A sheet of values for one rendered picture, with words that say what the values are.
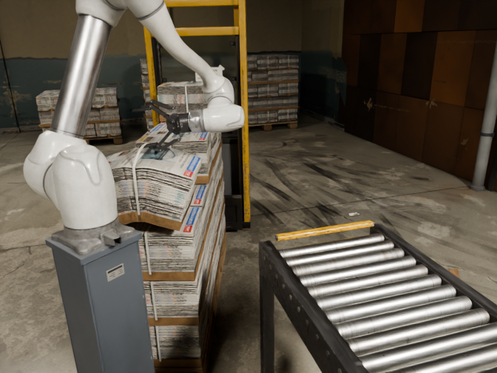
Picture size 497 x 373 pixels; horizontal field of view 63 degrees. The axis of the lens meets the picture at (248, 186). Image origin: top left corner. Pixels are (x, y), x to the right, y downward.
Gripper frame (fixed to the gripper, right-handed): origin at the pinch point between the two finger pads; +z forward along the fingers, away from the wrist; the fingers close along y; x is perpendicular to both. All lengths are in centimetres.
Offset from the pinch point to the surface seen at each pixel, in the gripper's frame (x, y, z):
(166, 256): -9, 52, -3
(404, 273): -35, 53, -92
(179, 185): -14.0, 20.8, -15.2
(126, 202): -14.2, 25.4, 5.8
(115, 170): -14.1, 12.6, 7.4
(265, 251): -20, 48, -45
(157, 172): -14.2, 14.8, -7.9
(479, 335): -66, 55, -101
